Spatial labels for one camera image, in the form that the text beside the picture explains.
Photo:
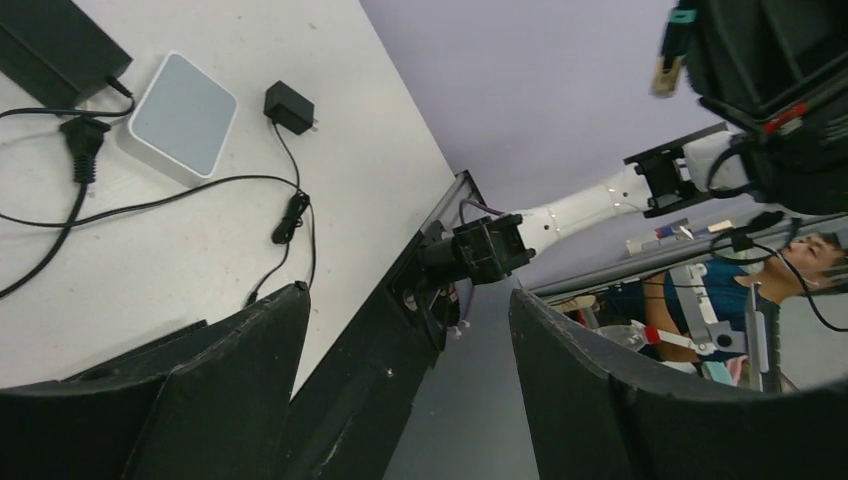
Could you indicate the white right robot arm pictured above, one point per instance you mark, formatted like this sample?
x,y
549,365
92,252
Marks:
x,y
656,182

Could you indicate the black power brick adapter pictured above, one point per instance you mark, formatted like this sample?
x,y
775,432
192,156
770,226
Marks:
x,y
56,53

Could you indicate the aluminium frame rail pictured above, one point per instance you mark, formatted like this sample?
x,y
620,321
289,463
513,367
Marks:
x,y
446,210

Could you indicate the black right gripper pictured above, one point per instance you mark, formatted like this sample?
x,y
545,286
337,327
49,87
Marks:
x,y
777,70

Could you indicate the white square network box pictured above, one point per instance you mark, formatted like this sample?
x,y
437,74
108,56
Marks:
x,y
181,123

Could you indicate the black ribbed network switch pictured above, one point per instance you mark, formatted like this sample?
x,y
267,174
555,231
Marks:
x,y
108,368

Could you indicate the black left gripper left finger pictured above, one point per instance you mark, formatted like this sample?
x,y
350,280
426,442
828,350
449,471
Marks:
x,y
210,405

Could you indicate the person in blue shirt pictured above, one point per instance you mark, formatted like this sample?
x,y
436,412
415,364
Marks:
x,y
814,263

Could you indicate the small black wall adapter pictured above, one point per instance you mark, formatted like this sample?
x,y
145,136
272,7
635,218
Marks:
x,y
286,107

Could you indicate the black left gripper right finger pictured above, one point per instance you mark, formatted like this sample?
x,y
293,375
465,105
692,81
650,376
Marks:
x,y
597,410

